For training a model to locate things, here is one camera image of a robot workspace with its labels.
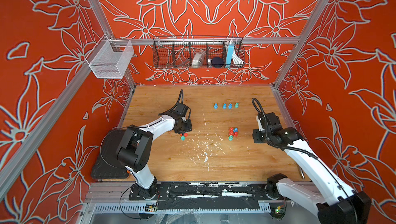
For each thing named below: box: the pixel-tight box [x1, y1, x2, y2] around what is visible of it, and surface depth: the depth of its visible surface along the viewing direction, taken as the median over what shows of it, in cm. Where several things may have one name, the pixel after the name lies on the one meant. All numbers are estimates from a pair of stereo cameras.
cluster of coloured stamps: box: [227, 126, 239, 141], surface depth 94 cm
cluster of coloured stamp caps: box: [179, 132, 189, 141], surface depth 94 cm
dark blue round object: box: [212, 56, 224, 69], surface depth 97 cm
